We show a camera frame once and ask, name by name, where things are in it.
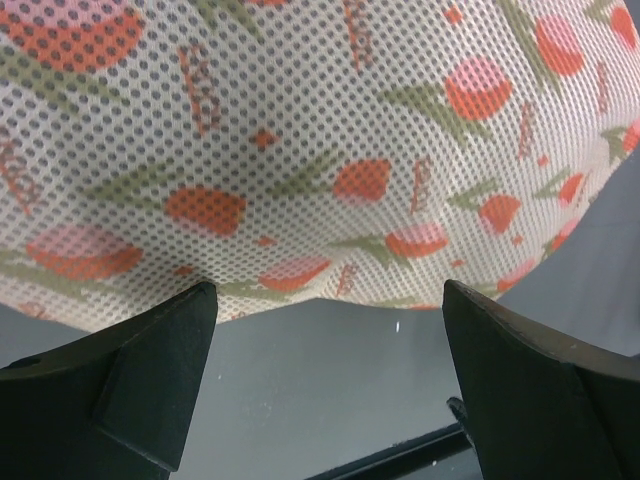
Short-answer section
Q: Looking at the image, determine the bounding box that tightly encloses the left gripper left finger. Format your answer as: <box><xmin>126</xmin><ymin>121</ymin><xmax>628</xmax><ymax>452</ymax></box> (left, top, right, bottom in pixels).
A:
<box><xmin>1</xmin><ymin>282</ymin><xmax>218</xmax><ymax>479</ymax></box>

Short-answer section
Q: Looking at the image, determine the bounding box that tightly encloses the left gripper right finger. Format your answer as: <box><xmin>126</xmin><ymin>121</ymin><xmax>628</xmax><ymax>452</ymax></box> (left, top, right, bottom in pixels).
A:
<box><xmin>443</xmin><ymin>280</ymin><xmax>639</xmax><ymax>479</ymax></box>

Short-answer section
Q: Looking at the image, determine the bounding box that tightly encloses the floral mesh laundry bag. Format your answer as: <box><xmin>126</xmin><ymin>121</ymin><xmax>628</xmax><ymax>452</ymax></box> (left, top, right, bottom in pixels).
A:
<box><xmin>1</xmin><ymin>0</ymin><xmax>639</xmax><ymax>331</ymax></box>

